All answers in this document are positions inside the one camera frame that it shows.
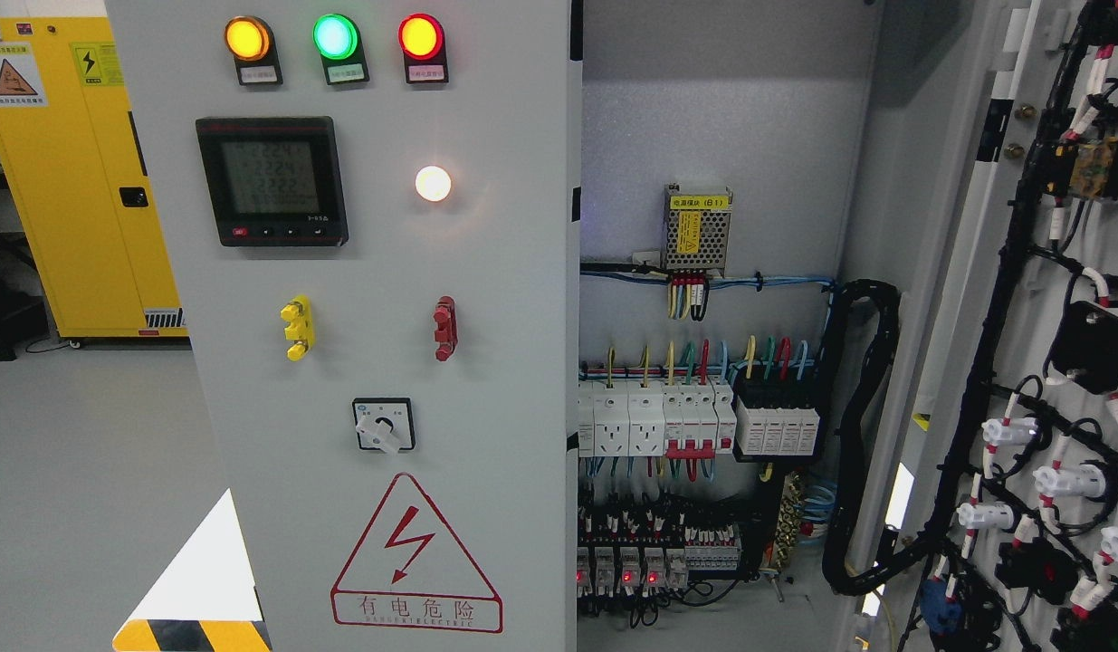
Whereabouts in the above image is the grey cabinet door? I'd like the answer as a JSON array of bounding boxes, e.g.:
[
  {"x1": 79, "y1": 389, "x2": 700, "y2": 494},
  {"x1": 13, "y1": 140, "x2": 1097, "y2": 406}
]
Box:
[
  {"x1": 106, "y1": 1, "x2": 582, "y2": 651},
  {"x1": 888, "y1": 1, "x2": 1118, "y2": 651}
]

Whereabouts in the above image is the white socket breaker row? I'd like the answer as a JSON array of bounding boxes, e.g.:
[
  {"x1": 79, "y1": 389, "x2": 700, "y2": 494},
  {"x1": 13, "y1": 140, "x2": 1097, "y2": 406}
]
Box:
[{"x1": 577, "y1": 379, "x2": 736, "y2": 461}]

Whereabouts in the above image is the perforated metal power supply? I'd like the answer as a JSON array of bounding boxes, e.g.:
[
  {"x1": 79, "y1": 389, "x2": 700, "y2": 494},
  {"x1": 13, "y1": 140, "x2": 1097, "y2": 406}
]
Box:
[{"x1": 662, "y1": 183, "x2": 733, "y2": 275}]

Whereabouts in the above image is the white indicator lamp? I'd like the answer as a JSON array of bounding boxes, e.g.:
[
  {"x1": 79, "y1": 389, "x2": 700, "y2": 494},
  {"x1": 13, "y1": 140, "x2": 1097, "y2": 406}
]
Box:
[{"x1": 415, "y1": 166, "x2": 454, "y2": 204}]

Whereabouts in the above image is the black white surge protector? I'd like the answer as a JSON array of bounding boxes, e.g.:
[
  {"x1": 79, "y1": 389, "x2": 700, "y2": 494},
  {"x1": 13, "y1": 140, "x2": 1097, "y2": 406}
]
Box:
[{"x1": 733, "y1": 372, "x2": 822, "y2": 462}]

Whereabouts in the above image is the black relay terminal row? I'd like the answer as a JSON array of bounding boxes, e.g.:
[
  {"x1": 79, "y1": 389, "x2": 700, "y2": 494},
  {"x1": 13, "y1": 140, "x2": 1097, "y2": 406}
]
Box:
[{"x1": 575, "y1": 492, "x2": 756, "y2": 606}]

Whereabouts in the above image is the red electric warning sticker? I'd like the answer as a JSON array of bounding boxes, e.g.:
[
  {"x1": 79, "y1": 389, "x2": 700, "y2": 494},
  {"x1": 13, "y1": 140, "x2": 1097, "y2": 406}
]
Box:
[{"x1": 330, "y1": 472, "x2": 503, "y2": 634}]

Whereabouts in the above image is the black digital power meter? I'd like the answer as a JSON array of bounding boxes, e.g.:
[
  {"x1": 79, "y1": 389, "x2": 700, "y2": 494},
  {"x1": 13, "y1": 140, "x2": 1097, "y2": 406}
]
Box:
[{"x1": 196, "y1": 116, "x2": 349, "y2": 247}]

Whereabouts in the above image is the red indicator lamp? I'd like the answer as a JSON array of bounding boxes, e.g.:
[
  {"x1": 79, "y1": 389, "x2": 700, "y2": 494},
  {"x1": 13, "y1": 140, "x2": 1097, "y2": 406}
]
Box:
[{"x1": 398, "y1": 13, "x2": 445, "y2": 62}]

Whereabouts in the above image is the green indicator lamp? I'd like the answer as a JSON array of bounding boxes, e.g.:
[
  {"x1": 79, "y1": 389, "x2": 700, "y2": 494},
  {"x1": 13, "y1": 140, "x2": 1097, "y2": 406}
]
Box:
[{"x1": 311, "y1": 15, "x2": 359, "y2": 62}]

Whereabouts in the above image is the orange indicator lamp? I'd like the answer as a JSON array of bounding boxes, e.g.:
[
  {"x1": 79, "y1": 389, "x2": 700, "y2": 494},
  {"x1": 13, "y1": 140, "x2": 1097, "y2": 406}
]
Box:
[{"x1": 225, "y1": 15, "x2": 272, "y2": 62}]

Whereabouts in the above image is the yellow safety cabinet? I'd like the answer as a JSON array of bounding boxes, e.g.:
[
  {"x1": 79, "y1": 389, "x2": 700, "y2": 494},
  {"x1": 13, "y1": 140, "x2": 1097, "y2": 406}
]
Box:
[{"x1": 0, "y1": 17, "x2": 187, "y2": 340}]

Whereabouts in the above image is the red terminal post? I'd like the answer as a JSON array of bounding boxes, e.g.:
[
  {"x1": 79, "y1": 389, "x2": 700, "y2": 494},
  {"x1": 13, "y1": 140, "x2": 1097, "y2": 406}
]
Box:
[{"x1": 432, "y1": 296, "x2": 458, "y2": 360}]

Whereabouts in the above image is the white rotary selector switch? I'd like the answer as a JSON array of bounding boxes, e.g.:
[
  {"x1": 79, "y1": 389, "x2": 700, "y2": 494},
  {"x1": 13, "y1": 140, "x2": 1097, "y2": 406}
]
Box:
[{"x1": 351, "y1": 398, "x2": 416, "y2": 454}]

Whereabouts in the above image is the yellow terminal post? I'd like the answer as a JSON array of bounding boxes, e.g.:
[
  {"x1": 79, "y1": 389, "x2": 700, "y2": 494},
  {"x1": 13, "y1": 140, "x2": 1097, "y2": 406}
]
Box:
[{"x1": 280, "y1": 294, "x2": 315, "y2": 360}]

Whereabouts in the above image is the black corrugated cable conduit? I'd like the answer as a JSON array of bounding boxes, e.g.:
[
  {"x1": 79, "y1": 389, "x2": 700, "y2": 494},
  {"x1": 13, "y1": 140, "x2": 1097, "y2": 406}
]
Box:
[{"x1": 821, "y1": 278, "x2": 940, "y2": 597}]

